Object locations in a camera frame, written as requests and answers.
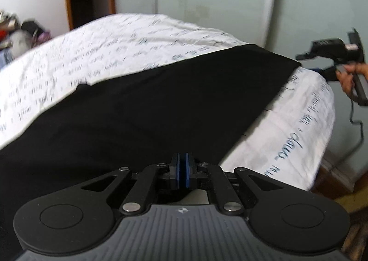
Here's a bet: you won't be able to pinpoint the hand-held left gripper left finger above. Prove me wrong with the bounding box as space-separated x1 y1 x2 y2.
81 152 181 216

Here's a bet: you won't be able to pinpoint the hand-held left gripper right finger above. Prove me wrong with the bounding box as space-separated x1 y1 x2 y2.
184 152 277 216

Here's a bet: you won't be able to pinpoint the black pants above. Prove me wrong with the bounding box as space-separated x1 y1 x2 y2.
0 44 302 253

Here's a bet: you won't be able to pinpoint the person's right hand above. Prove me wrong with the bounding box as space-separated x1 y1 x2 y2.
336 62 368 98

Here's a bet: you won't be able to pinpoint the white printed bed sheet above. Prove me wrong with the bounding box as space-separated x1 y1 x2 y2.
0 13 336 192

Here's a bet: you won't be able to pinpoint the pile of clothes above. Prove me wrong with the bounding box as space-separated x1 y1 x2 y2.
0 9 53 69

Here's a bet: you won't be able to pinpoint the black cable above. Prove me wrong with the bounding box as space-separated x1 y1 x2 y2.
348 97 366 148

